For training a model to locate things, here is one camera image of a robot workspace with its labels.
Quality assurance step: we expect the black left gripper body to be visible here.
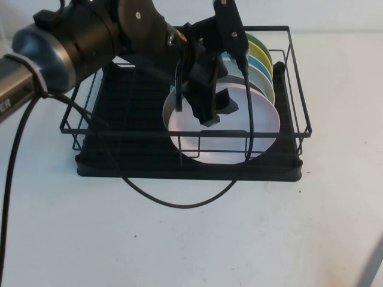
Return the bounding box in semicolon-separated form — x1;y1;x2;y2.
166;26;226;89

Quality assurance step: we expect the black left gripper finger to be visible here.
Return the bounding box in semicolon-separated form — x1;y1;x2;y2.
214;88;240;116
187;66;222;129

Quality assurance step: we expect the pink plate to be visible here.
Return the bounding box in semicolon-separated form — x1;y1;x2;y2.
162;85;282;165

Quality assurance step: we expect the pale grey plate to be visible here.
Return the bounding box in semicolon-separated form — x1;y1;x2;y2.
224;59;275;105

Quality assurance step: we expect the blue plate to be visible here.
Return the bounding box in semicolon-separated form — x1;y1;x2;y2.
223;52;273;88

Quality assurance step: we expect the yellow plate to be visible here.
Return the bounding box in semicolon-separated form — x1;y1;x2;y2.
247;41;273;78

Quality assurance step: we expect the green plate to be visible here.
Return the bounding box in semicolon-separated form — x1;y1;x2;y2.
245;32;273;68

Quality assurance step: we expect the black plastic drip tray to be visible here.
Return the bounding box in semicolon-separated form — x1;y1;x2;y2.
74;61;303;182

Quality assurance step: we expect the thin flat black cable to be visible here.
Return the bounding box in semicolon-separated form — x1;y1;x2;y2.
174;44;188;113

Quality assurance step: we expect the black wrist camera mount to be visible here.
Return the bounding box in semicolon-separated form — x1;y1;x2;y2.
185;0;251;65

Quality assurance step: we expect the black wire dish rack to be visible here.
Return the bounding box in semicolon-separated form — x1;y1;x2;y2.
59;25;314;161

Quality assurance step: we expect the long black camera cable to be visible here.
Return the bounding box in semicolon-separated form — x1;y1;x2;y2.
44;55;255;209

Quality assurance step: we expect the white cable tie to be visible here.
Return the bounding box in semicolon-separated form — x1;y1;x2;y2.
12;53;49;99

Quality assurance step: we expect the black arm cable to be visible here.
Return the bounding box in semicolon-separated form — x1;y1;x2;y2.
0;94;45;287

